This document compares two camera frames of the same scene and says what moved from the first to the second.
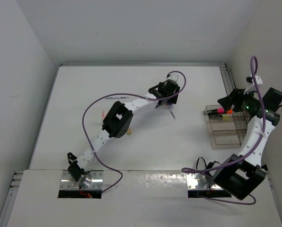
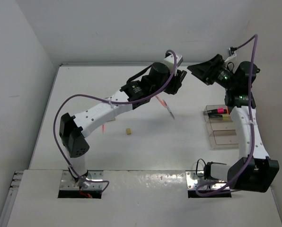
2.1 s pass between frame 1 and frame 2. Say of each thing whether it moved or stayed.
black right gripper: moved
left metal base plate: stayed
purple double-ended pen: stayed
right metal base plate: stayed
